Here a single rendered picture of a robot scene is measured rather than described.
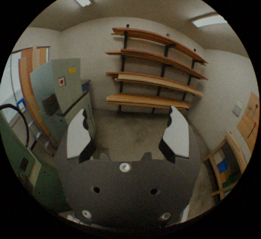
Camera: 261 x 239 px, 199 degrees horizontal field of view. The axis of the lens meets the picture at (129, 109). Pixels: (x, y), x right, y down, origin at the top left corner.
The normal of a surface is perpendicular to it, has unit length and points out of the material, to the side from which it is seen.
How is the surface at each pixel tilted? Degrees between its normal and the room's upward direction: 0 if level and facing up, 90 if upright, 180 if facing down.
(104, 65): 90
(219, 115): 90
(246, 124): 90
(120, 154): 0
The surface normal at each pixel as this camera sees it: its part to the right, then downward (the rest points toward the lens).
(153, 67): 0.03, 0.55
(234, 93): -0.99, -0.07
